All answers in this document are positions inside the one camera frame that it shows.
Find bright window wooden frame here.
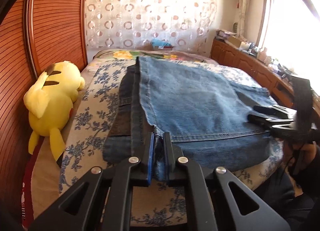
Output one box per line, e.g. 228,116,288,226
259,0,319,95

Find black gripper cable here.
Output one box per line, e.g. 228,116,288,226
285,143,304,184

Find blue denim jeans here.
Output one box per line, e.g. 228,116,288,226
103,57,274,181

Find white circle pattern curtain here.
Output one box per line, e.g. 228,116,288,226
85,0,217,55

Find blue floral white quilt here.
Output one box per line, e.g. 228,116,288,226
59,58,283,227

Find person's right hand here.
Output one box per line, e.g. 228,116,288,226
283,140,317,172

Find cardboard box on cabinet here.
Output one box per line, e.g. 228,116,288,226
227,36,251,50

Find yellow Pikachu plush toy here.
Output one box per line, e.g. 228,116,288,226
23,61,85,161

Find colourful floral bed sheet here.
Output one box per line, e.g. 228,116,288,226
93,49,218,64

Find long wooden cabinet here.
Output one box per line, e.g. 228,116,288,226
210,38,320,117

